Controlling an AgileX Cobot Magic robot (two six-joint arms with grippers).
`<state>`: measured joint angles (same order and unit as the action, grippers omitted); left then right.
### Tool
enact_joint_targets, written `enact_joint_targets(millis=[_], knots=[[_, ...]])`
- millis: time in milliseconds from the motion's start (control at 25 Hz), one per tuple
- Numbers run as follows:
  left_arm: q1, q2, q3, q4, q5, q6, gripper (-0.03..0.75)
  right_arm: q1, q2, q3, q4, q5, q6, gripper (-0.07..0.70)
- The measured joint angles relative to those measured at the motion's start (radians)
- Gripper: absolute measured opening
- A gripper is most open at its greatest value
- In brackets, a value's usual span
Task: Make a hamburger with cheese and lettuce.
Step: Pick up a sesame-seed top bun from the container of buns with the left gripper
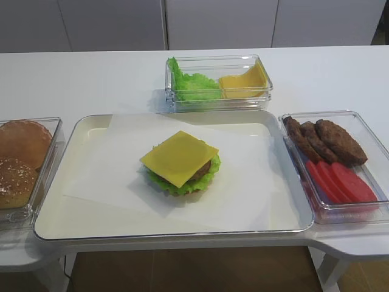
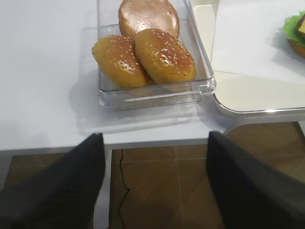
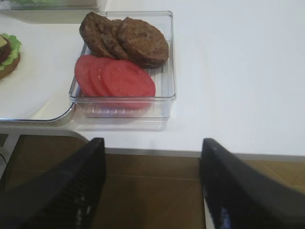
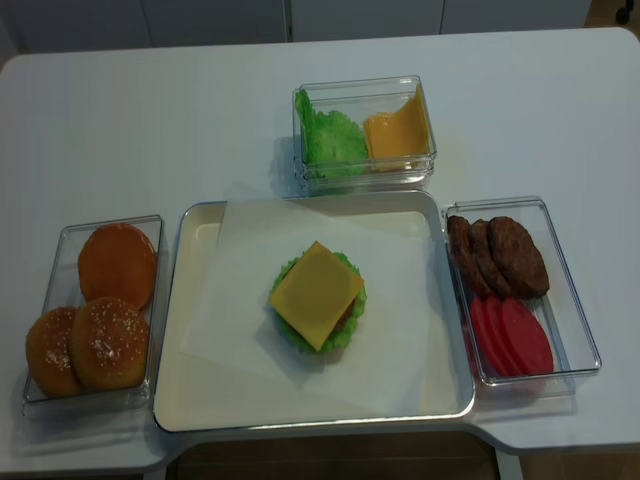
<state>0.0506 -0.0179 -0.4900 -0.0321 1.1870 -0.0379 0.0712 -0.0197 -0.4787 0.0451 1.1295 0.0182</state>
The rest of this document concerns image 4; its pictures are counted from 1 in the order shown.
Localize brown patty middle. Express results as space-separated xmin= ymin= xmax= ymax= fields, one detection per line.
xmin=469 ymin=219 xmax=513 ymax=298

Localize clear box with buns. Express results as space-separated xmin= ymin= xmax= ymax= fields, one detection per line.
xmin=22 ymin=215 xmax=165 ymax=418

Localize yellow cheese slices in box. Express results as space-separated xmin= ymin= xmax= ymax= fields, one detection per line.
xmin=363 ymin=85 xmax=433 ymax=173

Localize clear box lettuce and cheese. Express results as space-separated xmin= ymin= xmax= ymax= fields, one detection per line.
xmin=292 ymin=75 xmax=437 ymax=195

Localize brown patty right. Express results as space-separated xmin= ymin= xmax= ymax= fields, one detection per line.
xmin=487 ymin=216 xmax=550 ymax=299

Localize white parchment paper sheet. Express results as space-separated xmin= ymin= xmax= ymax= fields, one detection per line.
xmin=182 ymin=192 xmax=452 ymax=409

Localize red tomato slice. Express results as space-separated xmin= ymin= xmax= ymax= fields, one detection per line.
xmin=499 ymin=298 xmax=554 ymax=375
xmin=470 ymin=297 xmax=509 ymax=376
xmin=482 ymin=297 xmax=525 ymax=377

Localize sesame bun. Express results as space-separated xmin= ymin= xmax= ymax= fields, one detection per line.
xmin=25 ymin=306 xmax=82 ymax=397
xmin=69 ymin=297 xmax=149 ymax=391

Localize yellow cheese slice on burger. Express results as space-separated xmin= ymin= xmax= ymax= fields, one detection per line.
xmin=268 ymin=241 xmax=365 ymax=350

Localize brown patty in burger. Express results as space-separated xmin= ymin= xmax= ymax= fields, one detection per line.
xmin=333 ymin=301 xmax=355 ymax=332

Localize green lettuce leaf on burger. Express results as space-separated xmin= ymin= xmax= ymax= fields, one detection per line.
xmin=270 ymin=252 xmax=368 ymax=355

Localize brown patty left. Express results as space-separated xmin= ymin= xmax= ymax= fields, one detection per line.
xmin=447 ymin=215 xmax=495 ymax=299

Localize red tomato slice right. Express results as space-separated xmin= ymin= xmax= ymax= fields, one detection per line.
xmin=499 ymin=298 xmax=554 ymax=375

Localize red tomato slice left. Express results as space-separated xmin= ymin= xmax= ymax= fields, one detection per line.
xmin=470 ymin=297 xmax=509 ymax=376

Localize flat orange bun bottom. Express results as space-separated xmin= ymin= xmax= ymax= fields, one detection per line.
xmin=78 ymin=223 xmax=157 ymax=310

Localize clear box patties and tomatoes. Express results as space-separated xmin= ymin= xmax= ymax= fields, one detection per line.
xmin=442 ymin=197 xmax=601 ymax=399

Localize red tomato slice middle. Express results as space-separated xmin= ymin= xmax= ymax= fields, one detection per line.
xmin=482 ymin=297 xmax=525 ymax=377

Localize white serving tray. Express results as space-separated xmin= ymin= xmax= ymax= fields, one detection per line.
xmin=153 ymin=190 xmax=475 ymax=432

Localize green lettuce leaves in box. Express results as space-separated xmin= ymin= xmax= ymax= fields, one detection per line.
xmin=295 ymin=89 xmax=368 ymax=179

